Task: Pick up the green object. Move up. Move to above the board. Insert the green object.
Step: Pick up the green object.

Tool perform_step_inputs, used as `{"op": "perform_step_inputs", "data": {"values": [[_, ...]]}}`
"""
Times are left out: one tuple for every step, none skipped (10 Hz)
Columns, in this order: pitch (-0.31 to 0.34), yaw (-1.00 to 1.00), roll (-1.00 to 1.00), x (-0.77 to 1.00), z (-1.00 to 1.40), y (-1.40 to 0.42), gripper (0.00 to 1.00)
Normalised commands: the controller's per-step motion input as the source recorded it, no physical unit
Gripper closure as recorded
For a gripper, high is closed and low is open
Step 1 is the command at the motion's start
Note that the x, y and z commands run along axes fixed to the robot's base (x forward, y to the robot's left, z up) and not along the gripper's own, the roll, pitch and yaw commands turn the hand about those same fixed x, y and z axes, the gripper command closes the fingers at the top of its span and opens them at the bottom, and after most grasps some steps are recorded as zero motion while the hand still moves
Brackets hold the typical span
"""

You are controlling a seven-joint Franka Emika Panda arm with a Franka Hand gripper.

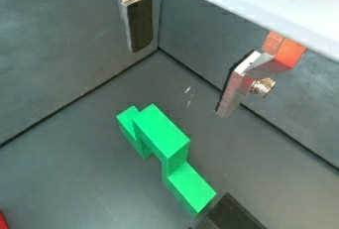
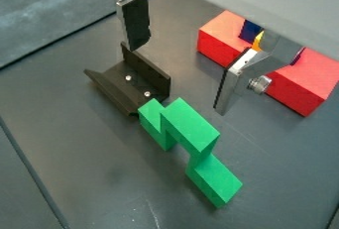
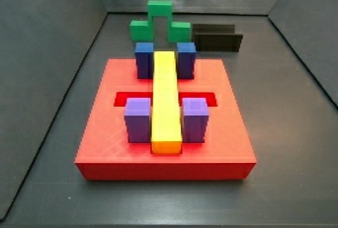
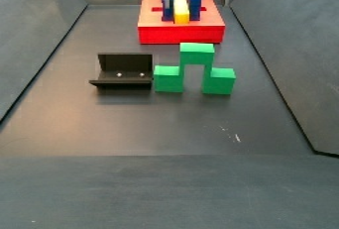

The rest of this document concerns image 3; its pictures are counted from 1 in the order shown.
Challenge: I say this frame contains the green bridge-shaped block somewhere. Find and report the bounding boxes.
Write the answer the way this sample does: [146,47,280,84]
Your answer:
[129,0,191,42]

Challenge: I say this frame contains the red base board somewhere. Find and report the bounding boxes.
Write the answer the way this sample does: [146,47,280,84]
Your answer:
[74,59,256,181]

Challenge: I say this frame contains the yellow long bar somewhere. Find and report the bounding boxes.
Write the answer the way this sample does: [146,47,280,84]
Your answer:
[150,51,181,154]

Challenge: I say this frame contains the black holder block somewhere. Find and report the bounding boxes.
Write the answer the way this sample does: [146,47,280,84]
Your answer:
[191,24,243,52]

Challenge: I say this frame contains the purple right post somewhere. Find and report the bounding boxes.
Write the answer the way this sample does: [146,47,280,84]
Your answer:
[181,98,209,143]

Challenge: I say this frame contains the purple post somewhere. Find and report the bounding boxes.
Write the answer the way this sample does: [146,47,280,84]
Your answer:
[124,98,150,143]
[181,98,209,143]

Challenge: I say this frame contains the purple left post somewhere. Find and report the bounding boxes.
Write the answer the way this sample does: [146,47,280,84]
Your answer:
[124,98,150,143]

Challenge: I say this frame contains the dark blue right post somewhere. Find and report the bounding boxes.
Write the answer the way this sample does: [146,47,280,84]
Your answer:
[176,42,196,79]

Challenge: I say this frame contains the dark blue post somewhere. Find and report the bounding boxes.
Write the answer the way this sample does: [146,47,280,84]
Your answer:
[176,42,196,79]
[134,42,155,79]

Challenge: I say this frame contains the dark blue left post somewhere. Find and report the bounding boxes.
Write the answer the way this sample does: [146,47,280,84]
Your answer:
[134,42,155,79]

